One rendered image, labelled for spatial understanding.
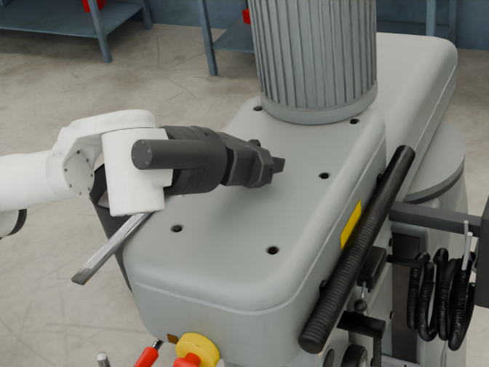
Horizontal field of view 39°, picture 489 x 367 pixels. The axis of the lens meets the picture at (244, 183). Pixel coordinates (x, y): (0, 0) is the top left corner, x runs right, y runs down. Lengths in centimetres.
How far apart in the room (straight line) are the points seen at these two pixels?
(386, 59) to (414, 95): 15
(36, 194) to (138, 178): 15
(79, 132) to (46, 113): 466
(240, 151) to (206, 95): 432
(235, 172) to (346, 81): 28
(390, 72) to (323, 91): 46
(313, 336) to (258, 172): 22
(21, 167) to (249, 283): 32
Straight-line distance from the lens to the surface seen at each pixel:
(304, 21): 105
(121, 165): 81
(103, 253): 95
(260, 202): 98
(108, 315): 361
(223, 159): 89
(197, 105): 511
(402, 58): 160
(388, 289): 145
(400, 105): 143
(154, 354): 106
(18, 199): 91
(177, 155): 80
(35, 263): 408
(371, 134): 111
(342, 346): 129
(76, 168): 88
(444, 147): 166
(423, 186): 153
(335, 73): 109
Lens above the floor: 249
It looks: 36 degrees down
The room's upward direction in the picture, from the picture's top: 9 degrees counter-clockwise
